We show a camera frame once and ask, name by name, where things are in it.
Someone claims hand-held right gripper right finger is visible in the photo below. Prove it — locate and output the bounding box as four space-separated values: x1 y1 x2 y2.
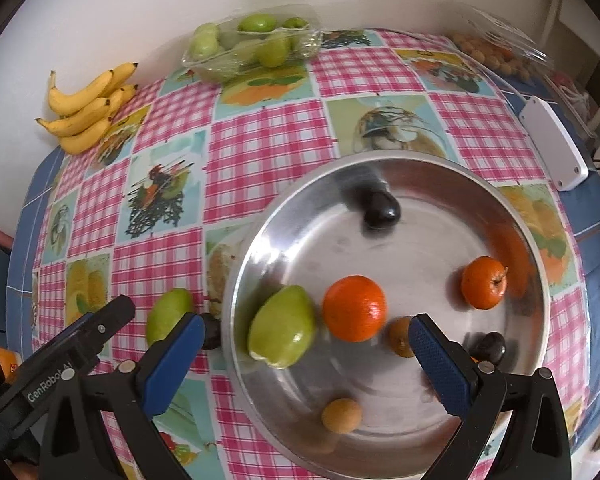
410 312 573 480

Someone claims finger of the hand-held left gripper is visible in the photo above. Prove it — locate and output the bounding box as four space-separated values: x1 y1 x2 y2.
54 295 135 377

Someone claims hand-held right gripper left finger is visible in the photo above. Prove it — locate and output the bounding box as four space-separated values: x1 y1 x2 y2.
38 312 205 480

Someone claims green mango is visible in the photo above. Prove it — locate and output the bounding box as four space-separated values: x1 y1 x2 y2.
247 285 317 370
146 288 195 347

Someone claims dark plum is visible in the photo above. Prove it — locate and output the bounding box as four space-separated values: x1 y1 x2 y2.
469 331 507 365
362 190 401 232
200 312 224 351

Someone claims brown kiwi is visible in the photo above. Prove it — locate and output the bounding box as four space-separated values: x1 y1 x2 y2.
387 316 418 358
322 398 363 432

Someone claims mandarin orange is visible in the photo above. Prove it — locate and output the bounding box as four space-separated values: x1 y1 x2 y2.
461 256 509 310
322 275 388 343

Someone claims round steel plate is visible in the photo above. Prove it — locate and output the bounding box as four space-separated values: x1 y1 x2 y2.
221 152 552 480

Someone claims orange plastic cup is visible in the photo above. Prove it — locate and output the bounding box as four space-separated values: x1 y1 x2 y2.
0 346 20 383

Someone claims checkered fruit-print tablecloth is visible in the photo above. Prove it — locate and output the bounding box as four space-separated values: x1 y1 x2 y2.
4 75 600 480

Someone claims yellow banana bunch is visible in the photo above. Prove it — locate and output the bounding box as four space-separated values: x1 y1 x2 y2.
36 62 139 155

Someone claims pink checkered printed tablecloth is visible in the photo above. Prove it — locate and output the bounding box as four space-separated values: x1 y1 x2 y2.
30 27 588 480

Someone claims white plastic device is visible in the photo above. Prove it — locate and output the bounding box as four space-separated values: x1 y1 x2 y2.
519 98 590 191

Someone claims wrapped tray of green jujubes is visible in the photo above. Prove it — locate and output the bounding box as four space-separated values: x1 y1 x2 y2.
181 4 323 83

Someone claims clear box of small fruit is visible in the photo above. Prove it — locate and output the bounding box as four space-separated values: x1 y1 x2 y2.
445 2 600 141

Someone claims white chair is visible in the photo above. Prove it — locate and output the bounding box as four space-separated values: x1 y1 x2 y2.
540 0 600 136

